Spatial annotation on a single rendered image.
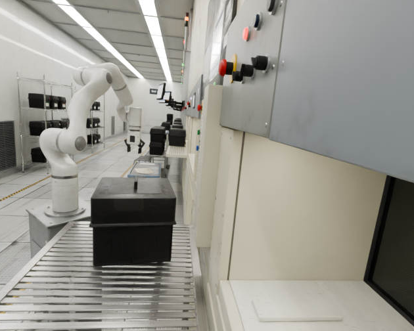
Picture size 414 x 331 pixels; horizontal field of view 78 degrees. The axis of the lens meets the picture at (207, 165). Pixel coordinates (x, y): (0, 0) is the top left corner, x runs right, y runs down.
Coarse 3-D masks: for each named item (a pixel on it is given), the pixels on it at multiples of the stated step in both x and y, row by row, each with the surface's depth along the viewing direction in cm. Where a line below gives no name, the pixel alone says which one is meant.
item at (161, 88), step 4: (160, 84) 439; (164, 84) 417; (160, 88) 434; (164, 88) 418; (160, 92) 429; (164, 92) 430; (160, 96) 425; (168, 100) 438; (184, 100) 444; (184, 104) 446
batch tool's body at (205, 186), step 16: (224, 0) 88; (208, 16) 146; (224, 16) 86; (208, 32) 137; (224, 32) 84; (224, 48) 82; (208, 80) 123; (208, 96) 76; (208, 112) 77; (208, 128) 78; (208, 144) 79; (208, 160) 80; (208, 176) 81; (208, 192) 83; (208, 208) 84; (192, 224) 171; (208, 224) 85; (208, 240) 86; (208, 256) 89; (208, 272) 88
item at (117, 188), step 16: (96, 192) 89; (112, 192) 90; (128, 192) 92; (144, 192) 93; (160, 192) 95; (96, 208) 84; (112, 208) 86; (128, 208) 87; (144, 208) 88; (160, 208) 90; (96, 224) 85; (112, 224) 87; (128, 224) 88; (144, 224) 89; (160, 224) 91
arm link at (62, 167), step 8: (56, 128) 127; (40, 136) 125; (48, 136) 122; (56, 136) 121; (40, 144) 124; (48, 144) 123; (56, 144) 121; (48, 152) 125; (56, 152) 127; (48, 160) 124; (56, 160) 125; (64, 160) 128; (56, 168) 124; (64, 168) 125; (72, 168) 127; (56, 176) 124; (64, 176) 125; (72, 176) 127
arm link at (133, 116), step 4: (132, 108) 175; (136, 108) 175; (140, 108) 177; (128, 112) 178; (132, 112) 176; (136, 112) 176; (140, 112) 178; (128, 116) 178; (132, 116) 176; (136, 116) 177; (140, 116) 179; (128, 120) 179; (132, 120) 177; (136, 120) 177; (140, 120) 179; (132, 124) 177; (136, 124) 178; (140, 124) 180
